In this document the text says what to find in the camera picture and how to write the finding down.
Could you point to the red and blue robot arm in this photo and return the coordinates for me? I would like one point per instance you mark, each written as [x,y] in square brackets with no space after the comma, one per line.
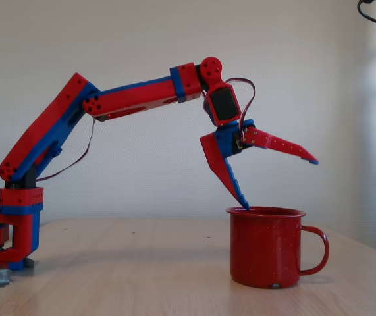
[135,93]

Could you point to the red enamel mug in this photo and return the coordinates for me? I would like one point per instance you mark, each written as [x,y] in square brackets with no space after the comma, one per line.
[263,247]

